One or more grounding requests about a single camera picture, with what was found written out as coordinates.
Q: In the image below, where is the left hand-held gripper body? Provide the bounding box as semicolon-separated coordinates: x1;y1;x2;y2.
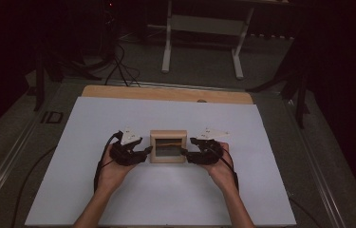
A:
109;126;145;166

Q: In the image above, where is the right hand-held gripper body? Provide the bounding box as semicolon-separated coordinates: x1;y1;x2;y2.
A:
190;127;231;166

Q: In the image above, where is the wooden picture frame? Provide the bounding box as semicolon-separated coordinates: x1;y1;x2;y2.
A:
149;129;189;164

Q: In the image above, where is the person's left hand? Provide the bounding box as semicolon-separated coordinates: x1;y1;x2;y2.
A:
97;142;140;195

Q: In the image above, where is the person's right hand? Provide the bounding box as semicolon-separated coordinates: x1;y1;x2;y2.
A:
198;142;239;195

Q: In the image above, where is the white table mat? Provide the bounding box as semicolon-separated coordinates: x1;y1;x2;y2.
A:
25;96;297;227

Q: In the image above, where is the black rectangular floor plate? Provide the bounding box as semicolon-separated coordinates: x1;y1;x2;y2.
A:
40;110;65;125

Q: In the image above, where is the black tripod stand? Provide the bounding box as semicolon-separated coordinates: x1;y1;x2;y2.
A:
32;47;103;112
246;39;312;130

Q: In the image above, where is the dark equipment stand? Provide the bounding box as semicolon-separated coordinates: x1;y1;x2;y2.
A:
97;0;121;66

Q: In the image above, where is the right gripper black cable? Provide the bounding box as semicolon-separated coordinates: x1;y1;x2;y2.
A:
208;146;240;193

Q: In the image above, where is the metal floor rail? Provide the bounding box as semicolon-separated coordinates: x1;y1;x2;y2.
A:
280;97;340;228
0;107;42;218
112;79;247;93

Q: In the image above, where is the black floor cable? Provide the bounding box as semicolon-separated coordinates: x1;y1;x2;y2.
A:
103;44;126;87
289;197;322;228
9;144;59;228
114;44;142;88

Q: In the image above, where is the white metal desk frame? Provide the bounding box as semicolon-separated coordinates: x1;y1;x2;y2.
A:
160;0;291;81

